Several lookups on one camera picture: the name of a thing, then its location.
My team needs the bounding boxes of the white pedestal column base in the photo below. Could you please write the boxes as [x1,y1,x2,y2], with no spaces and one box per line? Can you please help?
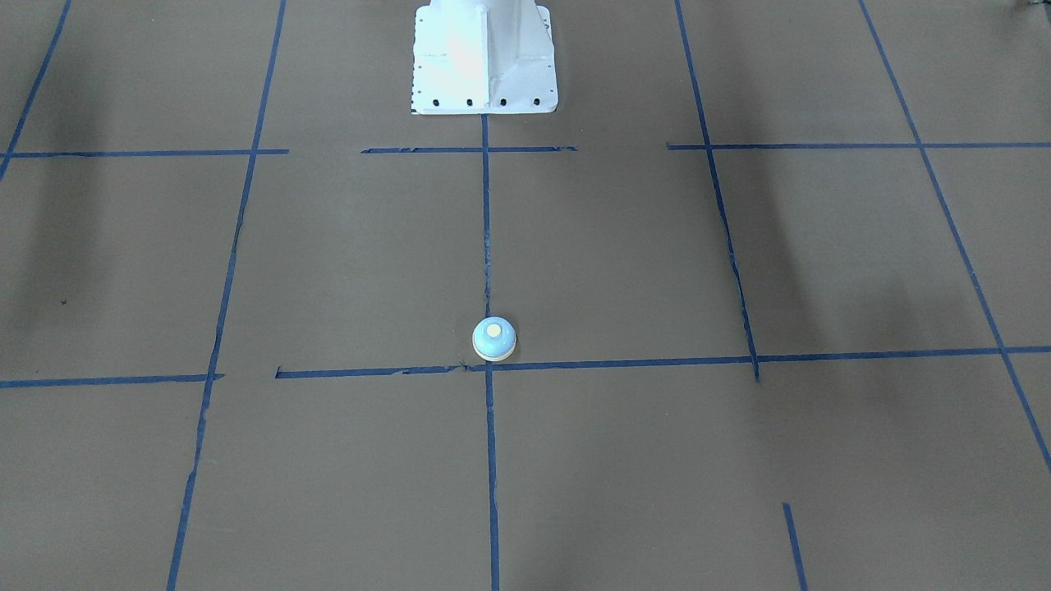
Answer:
[411,1,559,116]

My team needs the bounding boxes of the light blue call bell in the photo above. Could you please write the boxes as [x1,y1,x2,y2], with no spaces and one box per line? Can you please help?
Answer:
[470,317,517,363]

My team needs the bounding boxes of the brown paper table cover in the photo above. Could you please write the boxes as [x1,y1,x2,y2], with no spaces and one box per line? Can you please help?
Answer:
[2,1,1049,590]

